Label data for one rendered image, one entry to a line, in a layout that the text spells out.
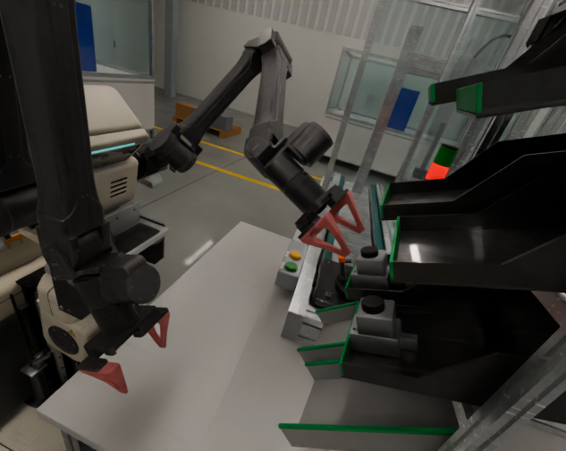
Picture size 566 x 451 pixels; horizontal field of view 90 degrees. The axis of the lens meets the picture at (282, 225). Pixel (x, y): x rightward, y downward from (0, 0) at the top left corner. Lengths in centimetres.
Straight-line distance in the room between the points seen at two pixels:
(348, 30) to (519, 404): 878
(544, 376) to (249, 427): 54
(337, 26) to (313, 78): 131
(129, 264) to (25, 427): 107
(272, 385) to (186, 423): 20
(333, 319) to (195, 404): 35
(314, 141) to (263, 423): 58
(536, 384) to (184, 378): 63
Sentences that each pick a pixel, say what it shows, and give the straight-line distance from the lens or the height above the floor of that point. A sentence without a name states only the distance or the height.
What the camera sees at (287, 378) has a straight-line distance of 79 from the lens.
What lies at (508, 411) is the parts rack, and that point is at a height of 129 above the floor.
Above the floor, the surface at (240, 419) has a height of 86.
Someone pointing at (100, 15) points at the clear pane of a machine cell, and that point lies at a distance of 465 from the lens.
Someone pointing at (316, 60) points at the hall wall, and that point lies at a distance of 900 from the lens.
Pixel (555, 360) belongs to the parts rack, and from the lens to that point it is 32.
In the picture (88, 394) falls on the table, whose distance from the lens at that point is 78.
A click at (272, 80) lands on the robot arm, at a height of 148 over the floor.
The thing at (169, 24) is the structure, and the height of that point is 179.
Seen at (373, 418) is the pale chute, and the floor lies 109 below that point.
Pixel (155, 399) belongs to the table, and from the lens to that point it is 75.
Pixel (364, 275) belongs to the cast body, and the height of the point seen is 123.
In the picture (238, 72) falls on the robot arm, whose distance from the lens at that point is 89.
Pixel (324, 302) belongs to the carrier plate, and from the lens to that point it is 83.
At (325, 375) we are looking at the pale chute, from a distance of 62.
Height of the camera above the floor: 151
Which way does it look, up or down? 29 degrees down
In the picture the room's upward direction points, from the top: 14 degrees clockwise
